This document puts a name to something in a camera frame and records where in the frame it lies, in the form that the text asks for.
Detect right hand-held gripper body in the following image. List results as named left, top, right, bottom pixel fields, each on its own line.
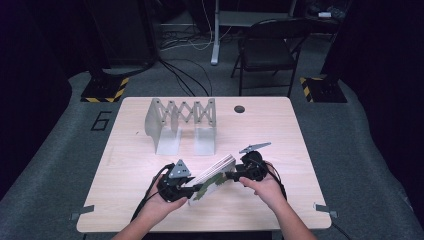
left=234, top=142, right=273, bottom=183

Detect black folding chair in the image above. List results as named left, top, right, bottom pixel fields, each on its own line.
left=230, top=18, right=313, bottom=99

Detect left hand-held gripper black cable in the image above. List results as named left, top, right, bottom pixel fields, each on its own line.
left=130, top=163, right=176, bottom=223

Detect black floor cables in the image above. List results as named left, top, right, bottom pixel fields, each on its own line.
left=158, top=58, right=214, bottom=98

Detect grey expandable metal book rack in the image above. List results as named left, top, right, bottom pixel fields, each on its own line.
left=144, top=97, right=218, bottom=157

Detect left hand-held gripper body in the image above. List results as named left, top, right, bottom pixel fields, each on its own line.
left=156, top=159, right=197, bottom=203

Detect black striped stand base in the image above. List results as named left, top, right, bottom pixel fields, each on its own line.
left=80, top=75, right=130, bottom=104
left=298, top=75, right=348, bottom=104

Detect white desk leg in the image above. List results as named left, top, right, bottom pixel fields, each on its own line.
left=210, top=0, right=222, bottom=66

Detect white floor cables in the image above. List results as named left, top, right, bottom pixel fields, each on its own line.
left=159, top=0, right=234, bottom=53

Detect hand-held gripper black cable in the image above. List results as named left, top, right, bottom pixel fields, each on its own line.
left=130, top=163, right=176, bottom=223
left=264, top=163, right=288, bottom=202

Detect person's left hand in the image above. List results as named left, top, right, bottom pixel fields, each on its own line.
left=143, top=176, right=189, bottom=219

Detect grey metal table bracket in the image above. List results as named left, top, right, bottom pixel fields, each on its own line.
left=69, top=204, right=96, bottom=221
left=313, top=202, right=339, bottom=219

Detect black cabinet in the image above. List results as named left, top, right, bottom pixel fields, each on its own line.
left=83, top=0, right=160, bottom=68

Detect person's right hand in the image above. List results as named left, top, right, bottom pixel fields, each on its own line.
left=238, top=161, right=288, bottom=212

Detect right hand-held gripper black cable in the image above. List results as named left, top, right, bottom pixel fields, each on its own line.
left=264, top=163, right=288, bottom=202

